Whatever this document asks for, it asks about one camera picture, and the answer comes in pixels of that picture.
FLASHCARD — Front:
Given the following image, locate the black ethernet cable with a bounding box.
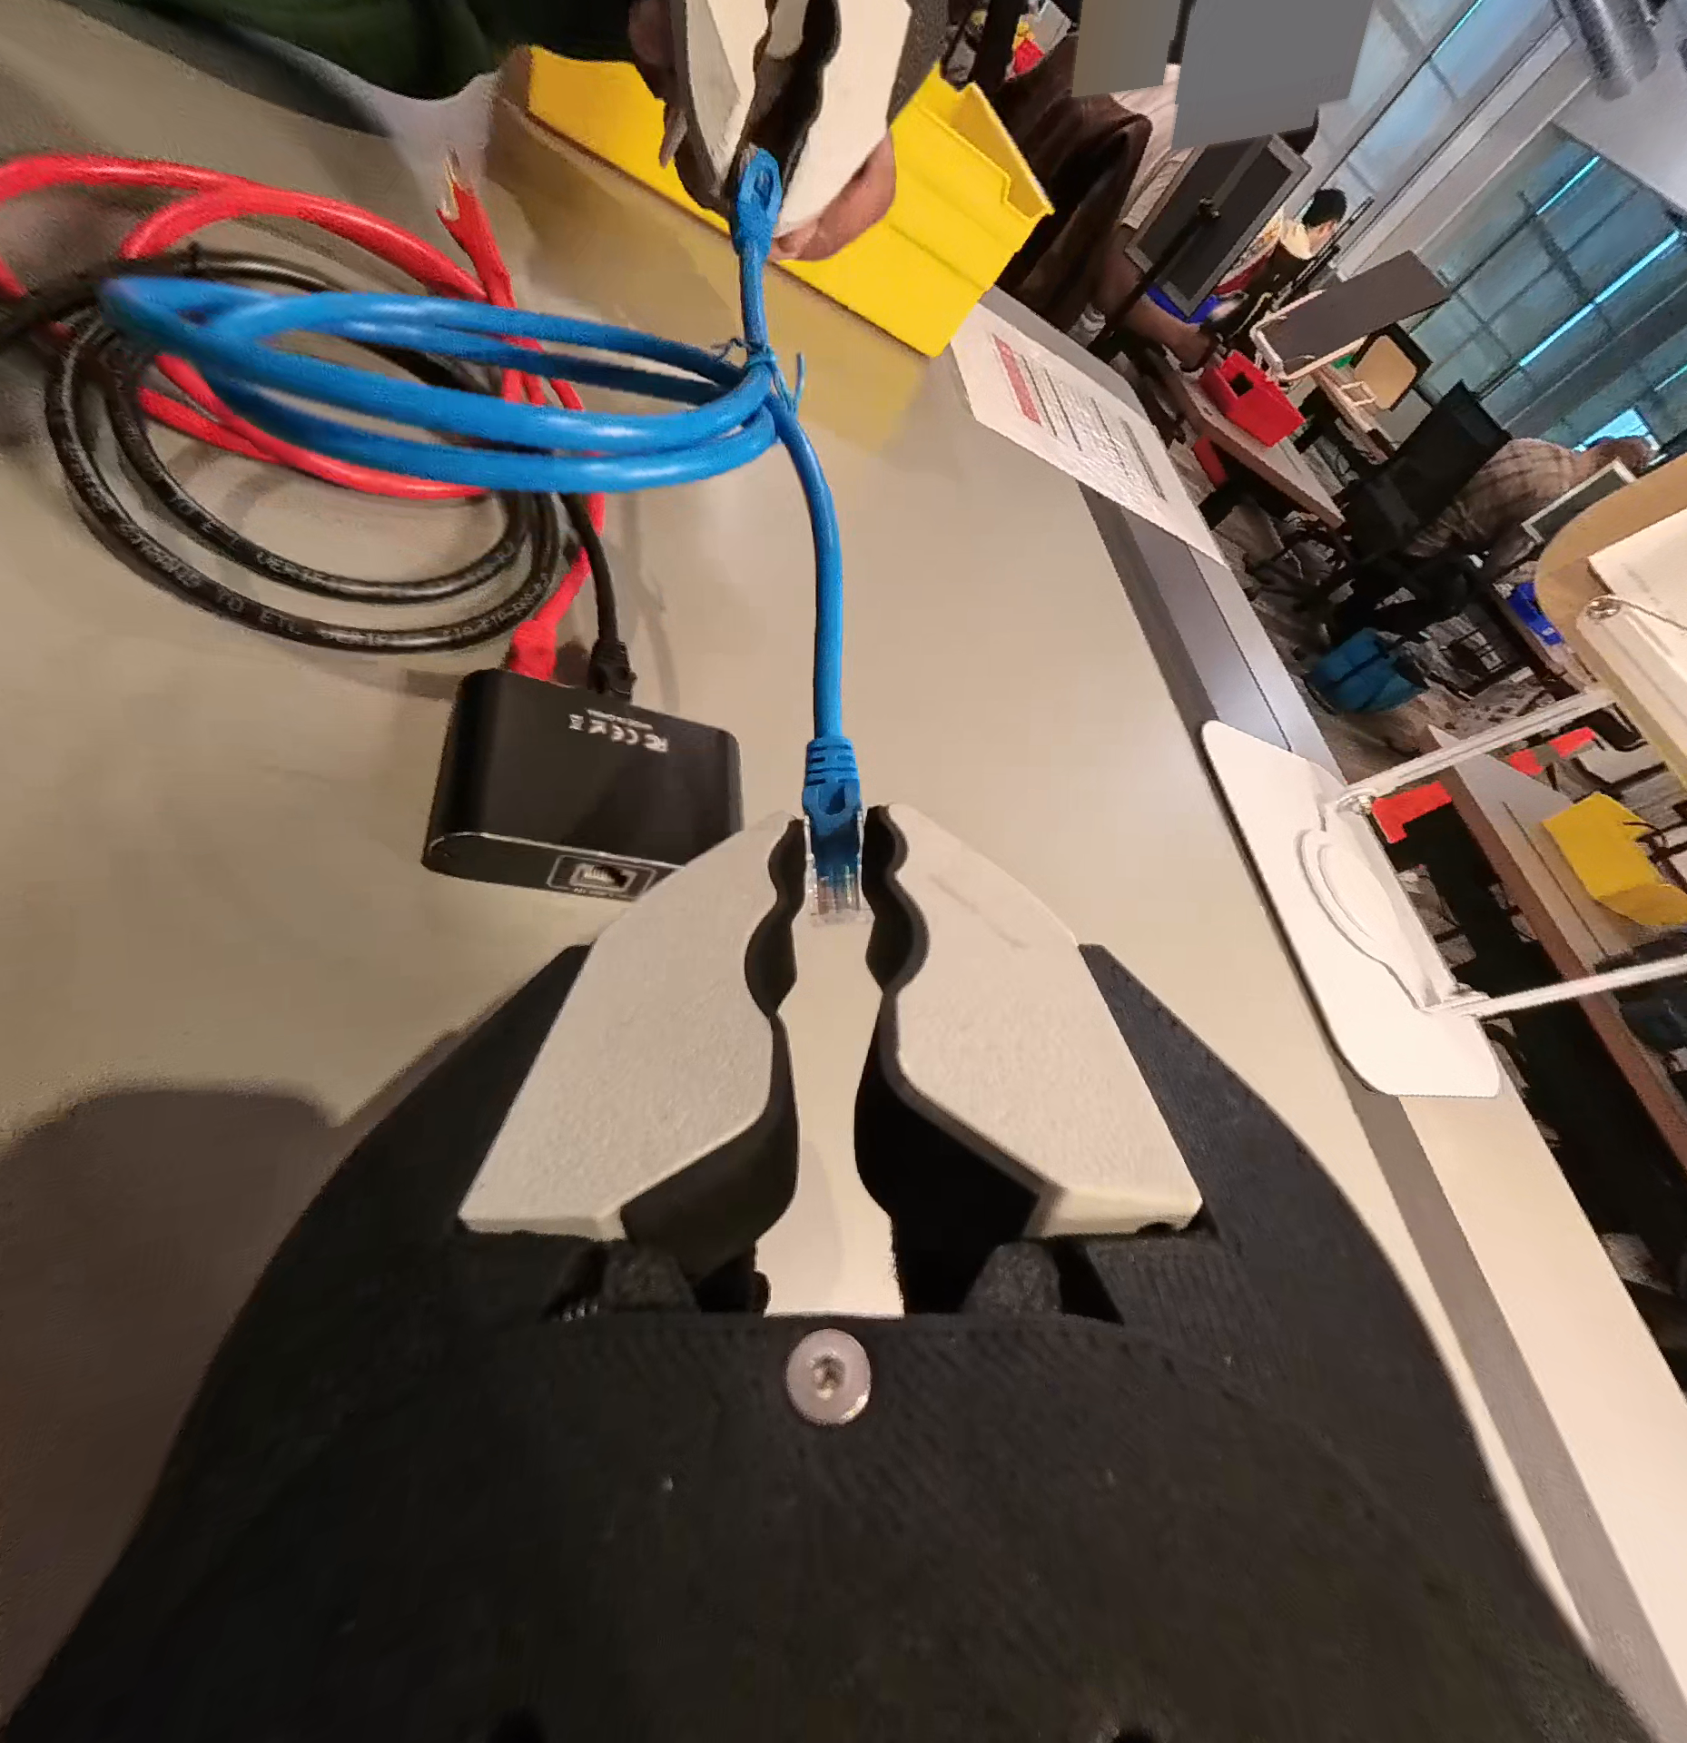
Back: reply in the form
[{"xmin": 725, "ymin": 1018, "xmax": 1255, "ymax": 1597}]
[{"xmin": 0, "ymin": 244, "xmax": 644, "ymax": 705}]

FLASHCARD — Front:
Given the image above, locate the red plastic bin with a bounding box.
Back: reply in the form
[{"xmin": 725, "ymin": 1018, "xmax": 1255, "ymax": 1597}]
[{"xmin": 1201, "ymin": 351, "xmax": 1306, "ymax": 447}]

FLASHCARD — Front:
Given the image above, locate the computer monitor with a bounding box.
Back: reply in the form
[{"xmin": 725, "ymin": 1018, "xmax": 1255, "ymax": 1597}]
[{"xmin": 1127, "ymin": 134, "xmax": 1314, "ymax": 317}]

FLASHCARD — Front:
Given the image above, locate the blue ethernet cable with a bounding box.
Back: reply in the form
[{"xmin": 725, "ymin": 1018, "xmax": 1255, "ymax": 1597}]
[{"xmin": 100, "ymin": 148, "xmax": 872, "ymax": 930}]

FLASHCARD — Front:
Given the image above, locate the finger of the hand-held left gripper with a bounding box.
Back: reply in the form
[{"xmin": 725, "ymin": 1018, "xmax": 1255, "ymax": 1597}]
[
  {"xmin": 665, "ymin": 0, "xmax": 807, "ymax": 215},
  {"xmin": 754, "ymin": 0, "xmax": 916, "ymax": 230}
]

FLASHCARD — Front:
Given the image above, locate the white printed board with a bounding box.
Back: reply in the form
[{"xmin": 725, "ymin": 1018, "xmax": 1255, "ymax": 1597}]
[{"xmin": 1576, "ymin": 492, "xmax": 1687, "ymax": 819}]

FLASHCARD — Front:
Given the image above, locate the printed paper sheet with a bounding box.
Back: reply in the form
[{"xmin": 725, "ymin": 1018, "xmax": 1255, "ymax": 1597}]
[{"xmin": 949, "ymin": 289, "xmax": 1225, "ymax": 567}]

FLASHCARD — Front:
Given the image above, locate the dark green garment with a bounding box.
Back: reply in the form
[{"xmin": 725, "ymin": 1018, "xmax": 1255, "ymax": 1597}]
[{"xmin": 108, "ymin": 0, "xmax": 531, "ymax": 100}]

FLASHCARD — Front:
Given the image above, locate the black network switch box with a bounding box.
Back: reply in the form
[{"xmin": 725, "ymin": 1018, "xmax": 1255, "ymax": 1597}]
[{"xmin": 421, "ymin": 668, "xmax": 744, "ymax": 904}]

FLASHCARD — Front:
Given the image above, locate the small yellow bin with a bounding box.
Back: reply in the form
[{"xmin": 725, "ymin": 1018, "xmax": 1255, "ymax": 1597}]
[{"xmin": 1540, "ymin": 794, "xmax": 1687, "ymax": 930}]

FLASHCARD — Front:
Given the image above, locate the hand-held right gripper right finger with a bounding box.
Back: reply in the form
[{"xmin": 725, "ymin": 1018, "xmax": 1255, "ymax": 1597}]
[{"xmin": 855, "ymin": 803, "xmax": 1207, "ymax": 1296}]

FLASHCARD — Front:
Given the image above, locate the grey monitor back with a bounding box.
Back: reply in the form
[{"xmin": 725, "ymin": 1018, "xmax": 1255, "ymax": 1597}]
[{"xmin": 1263, "ymin": 252, "xmax": 1452, "ymax": 372}]

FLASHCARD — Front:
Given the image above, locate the black office chair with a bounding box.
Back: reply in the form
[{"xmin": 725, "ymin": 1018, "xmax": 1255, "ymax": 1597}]
[{"xmin": 1339, "ymin": 382, "xmax": 1513, "ymax": 642}]

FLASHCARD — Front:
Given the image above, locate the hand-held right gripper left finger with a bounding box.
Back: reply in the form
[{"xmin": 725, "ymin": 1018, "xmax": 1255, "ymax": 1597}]
[{"xmin": 456, "ymin": 811, "xmax": 807, "ymax": 1282}]

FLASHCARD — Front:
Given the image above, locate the brown jacket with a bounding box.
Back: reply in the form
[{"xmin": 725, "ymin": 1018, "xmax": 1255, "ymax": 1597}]
[{"xmin": 985, "ymin": 41, "xmax": 1154, "ymax": 335}]

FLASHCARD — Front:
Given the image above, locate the blue plastic bin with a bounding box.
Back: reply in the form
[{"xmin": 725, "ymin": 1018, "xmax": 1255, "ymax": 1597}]
[{"xmin": 1310, "ymin": 630, "xmax": 1428, "ymax": 713}]

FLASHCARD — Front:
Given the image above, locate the yellow plastic bin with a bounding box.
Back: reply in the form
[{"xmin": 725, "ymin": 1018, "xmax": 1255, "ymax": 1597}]
[{"xmin": 522, "ymin": 47, "xmax": 1056, "ymax": 358}]

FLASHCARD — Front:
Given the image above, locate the red ethernet cable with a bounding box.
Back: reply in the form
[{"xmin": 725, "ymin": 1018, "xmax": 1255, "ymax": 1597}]
[{"xmin": 0, "ymin": 152, "xmax": 608, "ymax": 683}]

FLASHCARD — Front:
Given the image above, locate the person's left hand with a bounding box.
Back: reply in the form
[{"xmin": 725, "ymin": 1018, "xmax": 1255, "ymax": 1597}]
[{"xmin": 772, "ymin": 136, "xmax": 902, "ymax": 264}]

